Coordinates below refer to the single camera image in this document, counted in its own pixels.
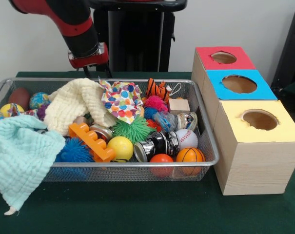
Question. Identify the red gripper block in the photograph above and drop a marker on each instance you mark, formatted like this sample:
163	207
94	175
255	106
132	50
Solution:
88	61

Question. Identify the polka dot paper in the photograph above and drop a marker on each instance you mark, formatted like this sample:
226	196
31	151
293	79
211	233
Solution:
123	100

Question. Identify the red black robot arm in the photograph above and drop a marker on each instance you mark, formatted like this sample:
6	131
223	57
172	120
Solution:
74	24

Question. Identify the clear mesh bin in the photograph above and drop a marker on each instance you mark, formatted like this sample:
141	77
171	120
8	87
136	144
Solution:
127	173

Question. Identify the cream waffle cloth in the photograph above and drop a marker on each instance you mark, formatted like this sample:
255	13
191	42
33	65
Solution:
69	104

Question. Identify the green spiky ball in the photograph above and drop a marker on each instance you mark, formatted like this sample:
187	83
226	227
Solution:
131	130

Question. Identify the orange toy brick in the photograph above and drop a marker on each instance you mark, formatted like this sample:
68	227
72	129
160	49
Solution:
93	140

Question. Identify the yellow smiley ball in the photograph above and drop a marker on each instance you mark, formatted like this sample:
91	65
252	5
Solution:
121	146

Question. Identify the blue spiky ball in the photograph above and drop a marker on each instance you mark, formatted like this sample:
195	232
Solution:
75	151

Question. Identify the red orange ball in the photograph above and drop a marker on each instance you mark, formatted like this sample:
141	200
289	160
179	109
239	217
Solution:
162	158

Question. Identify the white baseball toy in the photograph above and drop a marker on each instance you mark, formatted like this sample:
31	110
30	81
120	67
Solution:
187	137

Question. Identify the mint green cloth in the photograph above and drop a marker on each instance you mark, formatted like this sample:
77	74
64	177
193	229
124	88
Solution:
20	156

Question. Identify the orange basketball toy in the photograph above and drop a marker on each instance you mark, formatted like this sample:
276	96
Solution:
190	154

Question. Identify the dark green table cloth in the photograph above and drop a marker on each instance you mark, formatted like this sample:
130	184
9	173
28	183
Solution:
137	209

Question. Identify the black floor stand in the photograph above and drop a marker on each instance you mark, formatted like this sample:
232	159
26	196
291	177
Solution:
291	48

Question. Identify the side table green cloth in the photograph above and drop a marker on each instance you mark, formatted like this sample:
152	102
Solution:
294	87

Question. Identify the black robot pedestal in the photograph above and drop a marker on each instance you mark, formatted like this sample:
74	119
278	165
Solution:
142	36

